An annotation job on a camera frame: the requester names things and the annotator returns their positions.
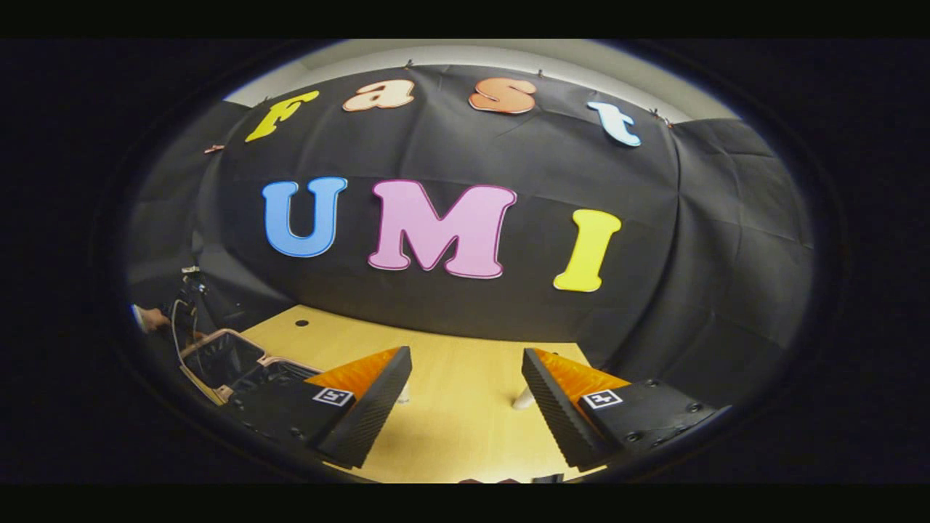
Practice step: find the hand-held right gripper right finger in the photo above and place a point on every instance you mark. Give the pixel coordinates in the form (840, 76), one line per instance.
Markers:
(559, 421)

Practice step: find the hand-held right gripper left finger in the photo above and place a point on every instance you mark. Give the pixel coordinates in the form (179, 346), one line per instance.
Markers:
(370, 421)

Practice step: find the white cosmetic tube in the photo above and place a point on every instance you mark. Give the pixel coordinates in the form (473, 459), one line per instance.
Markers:
(523, 399)

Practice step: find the pink suitcase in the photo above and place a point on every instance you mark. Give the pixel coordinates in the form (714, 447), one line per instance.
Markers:
(225, 357)

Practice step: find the black backdrop cloth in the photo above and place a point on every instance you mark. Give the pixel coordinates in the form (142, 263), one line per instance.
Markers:
(508, 152)

